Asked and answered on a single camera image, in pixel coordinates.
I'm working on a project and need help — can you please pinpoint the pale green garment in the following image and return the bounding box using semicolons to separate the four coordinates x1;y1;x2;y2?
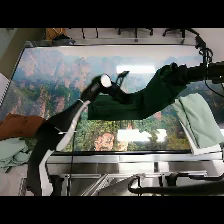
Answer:
0;137;35;173
171;92;224;150

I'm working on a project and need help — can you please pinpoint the silver frame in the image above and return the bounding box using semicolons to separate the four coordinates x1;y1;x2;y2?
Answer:
19;151;224;197

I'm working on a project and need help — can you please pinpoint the black cable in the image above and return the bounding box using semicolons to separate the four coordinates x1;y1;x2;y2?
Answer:
194;33;215;68

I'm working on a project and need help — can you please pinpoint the brown garment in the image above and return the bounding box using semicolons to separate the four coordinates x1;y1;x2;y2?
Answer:
0;113;48;141

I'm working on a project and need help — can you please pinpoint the white garment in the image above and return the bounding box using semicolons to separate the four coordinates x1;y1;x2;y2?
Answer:
189;142;224;156

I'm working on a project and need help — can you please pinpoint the black chair base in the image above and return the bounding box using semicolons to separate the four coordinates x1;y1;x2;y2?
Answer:
162;27;201;39
116;27;155;37

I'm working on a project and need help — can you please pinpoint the dark green shirt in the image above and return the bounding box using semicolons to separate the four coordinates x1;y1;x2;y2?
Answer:
87;62;190;121

